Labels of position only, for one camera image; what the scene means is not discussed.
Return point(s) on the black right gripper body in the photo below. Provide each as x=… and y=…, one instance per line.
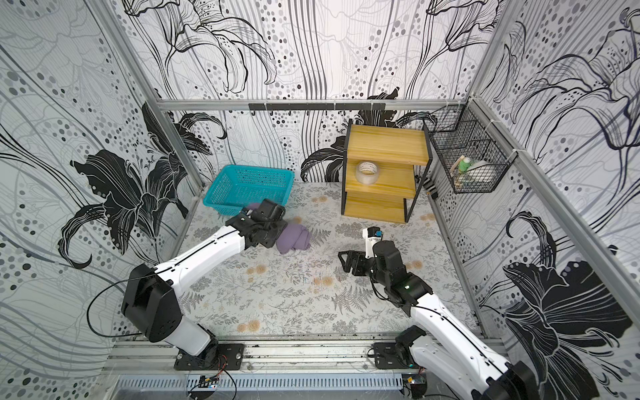
x=362, y=262

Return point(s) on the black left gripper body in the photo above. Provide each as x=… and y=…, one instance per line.
x=272, y=229

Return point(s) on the purple long pants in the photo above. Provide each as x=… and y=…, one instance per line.
x=294, y=237

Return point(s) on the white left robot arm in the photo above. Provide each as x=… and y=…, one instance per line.
x=151, y=297

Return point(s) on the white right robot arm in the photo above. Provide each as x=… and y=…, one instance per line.
x=436, y=340

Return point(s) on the clear tape roll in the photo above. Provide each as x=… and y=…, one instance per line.
x=367, y=173

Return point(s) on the teal plastic basket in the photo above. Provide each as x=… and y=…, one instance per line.
x=236, y=186

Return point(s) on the floral patterned tablecloth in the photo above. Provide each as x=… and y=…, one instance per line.
x=261, y=292

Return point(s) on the small black power module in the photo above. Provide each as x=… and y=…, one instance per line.
x=415, y=385

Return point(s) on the wooden black-framed shelf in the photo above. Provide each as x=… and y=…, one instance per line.
x=403, y=157

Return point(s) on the green white bottle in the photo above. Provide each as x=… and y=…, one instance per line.
x=464, y=163

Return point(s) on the small green circuit board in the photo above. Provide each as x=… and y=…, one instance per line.
x=209, y=383

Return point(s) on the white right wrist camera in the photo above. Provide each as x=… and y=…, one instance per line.
x=371, y=235

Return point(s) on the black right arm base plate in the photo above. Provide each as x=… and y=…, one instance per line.
x=388, y=356

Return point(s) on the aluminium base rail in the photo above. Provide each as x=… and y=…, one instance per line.
x=324, y=354

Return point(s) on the white slotted cable duct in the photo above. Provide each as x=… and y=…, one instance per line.
x=266, y=382

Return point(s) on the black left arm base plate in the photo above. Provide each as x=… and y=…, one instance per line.
x=228, y=356

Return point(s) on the black wire basket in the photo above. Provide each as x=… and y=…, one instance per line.
x=456, y=131

